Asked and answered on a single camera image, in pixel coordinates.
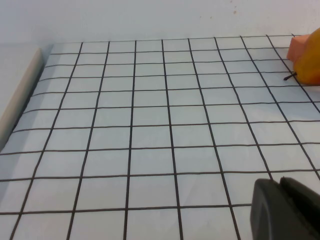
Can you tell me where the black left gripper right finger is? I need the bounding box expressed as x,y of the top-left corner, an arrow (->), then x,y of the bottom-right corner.
279,176 -> 320,240

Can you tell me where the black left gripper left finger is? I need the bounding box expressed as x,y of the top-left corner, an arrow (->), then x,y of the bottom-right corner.
250,178 -> 296,240

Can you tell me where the white black-grid mat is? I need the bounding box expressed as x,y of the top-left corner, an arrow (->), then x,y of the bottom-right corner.
0,33 -> 320,240

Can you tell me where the orange plastic pear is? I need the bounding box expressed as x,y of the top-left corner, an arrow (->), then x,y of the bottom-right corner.
283,27 -> 320,87

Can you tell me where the salmon foam block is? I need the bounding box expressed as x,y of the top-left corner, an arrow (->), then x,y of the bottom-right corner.
286,34 -> 313,62

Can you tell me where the white board edge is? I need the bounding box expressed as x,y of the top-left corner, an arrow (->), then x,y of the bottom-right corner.
0,46 -> 42,152

